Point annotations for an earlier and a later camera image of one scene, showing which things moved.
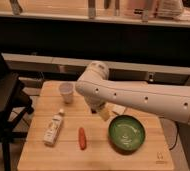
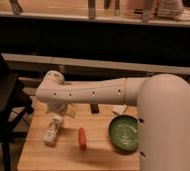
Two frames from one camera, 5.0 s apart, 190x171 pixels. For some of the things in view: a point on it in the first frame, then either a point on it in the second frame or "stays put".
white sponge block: (118, 109) stays put
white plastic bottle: (51, 131) stays put
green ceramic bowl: (126, 132) stays put
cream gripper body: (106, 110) to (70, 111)
